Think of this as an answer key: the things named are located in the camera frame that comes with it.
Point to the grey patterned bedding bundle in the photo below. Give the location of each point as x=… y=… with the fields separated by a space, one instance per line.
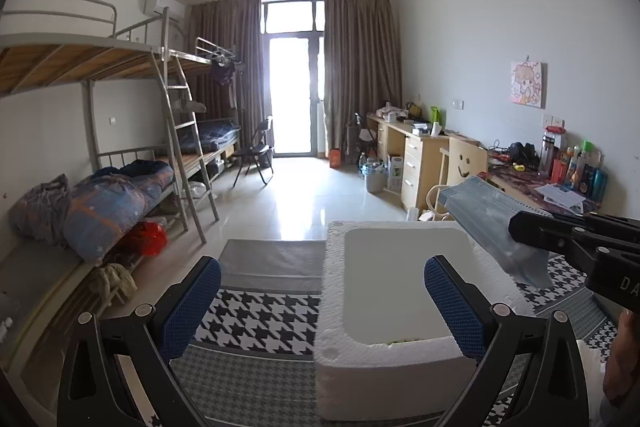
x=40 y=212

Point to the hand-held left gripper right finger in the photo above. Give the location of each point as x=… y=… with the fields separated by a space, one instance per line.
x=452 y=307

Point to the green bag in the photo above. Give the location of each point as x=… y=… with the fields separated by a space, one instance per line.
x=436 y=114

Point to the wooden chair with smiley face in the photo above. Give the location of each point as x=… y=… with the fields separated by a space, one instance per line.
x=465 y=162

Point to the grey trash bin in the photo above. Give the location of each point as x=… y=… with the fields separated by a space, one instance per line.
x=375 y=179

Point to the white carton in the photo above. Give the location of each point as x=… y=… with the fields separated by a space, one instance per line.
x=395 y=172

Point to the grey metal bed ladder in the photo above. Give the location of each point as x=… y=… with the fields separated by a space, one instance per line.
x=186 y=127

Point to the blue plaid quilt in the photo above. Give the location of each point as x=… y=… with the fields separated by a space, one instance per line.
x=115 y=207

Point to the row of toiletry bottles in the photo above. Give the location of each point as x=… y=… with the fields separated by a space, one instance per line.
x=580 y=172

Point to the red plastic bag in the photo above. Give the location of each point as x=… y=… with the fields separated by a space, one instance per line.
x=145 y=239

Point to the black folding chair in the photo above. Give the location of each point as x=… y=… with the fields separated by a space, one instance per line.
x=255 y=147

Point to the white foam box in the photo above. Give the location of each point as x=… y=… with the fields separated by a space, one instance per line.
x=400 y=357

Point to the person's right hand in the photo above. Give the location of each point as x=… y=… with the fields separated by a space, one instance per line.
x=625 y=357

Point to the printed paper sheets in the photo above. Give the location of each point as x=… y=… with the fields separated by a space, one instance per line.
x=557 y=197

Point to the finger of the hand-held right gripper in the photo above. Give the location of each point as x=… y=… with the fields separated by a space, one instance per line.
x=532 y=229
x=615 y=247

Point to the brown curtain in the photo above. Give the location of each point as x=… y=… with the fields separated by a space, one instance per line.
x=225 y=52
x=362 y=57

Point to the yellowish crumpled cloth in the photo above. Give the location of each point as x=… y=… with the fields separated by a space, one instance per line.
x=112 y=282

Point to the blue face mask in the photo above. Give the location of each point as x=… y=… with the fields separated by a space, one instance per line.
x=480 y=212

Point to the dark hanging clothes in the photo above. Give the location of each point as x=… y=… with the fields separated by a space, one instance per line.
x=222 y=72

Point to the houndstooth tablecloth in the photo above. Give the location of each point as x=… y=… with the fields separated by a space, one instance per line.
x=260 y=322

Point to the dark blue mattress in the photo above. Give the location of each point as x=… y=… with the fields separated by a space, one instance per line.
x=210 y=134

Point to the light wooden desk with drawers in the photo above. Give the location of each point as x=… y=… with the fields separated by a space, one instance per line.
x=420 y=157

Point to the glass balcony door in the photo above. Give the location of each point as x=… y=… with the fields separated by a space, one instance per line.
x=292 y=82

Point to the wall socket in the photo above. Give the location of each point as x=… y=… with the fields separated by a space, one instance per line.
x=554 y=123

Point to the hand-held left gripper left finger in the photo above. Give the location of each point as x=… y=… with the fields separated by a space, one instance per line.
x=192 y=307

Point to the grey metal bunk bed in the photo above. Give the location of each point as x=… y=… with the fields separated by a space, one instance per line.
x=60 y=57
x=200 y=57

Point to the orange bag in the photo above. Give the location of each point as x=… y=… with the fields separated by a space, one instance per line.
x=335 y=158

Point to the white plastic bag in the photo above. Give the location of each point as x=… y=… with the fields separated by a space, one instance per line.
x=389 y=112

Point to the white air conditioner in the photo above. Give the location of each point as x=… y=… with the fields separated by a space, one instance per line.
x=164 y=4

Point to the wall poster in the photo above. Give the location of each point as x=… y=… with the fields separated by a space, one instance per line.
x=527 y=84

